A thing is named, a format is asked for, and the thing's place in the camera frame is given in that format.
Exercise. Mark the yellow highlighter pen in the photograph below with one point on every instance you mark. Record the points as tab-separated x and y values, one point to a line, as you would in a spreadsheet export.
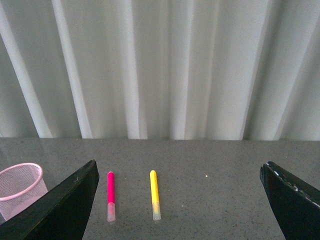
155	199

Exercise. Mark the pink highlighter pen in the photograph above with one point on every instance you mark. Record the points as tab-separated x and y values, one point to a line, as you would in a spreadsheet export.
111	206

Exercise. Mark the pink mesh cup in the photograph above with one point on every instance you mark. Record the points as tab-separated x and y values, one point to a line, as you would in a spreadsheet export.
21	185

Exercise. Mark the white pleated curtain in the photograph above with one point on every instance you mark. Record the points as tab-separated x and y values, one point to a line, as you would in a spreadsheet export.
160	69

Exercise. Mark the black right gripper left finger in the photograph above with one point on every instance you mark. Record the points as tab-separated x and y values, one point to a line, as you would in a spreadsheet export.
61	214

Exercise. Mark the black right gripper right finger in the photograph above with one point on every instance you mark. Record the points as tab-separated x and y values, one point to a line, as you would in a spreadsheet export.
294	202

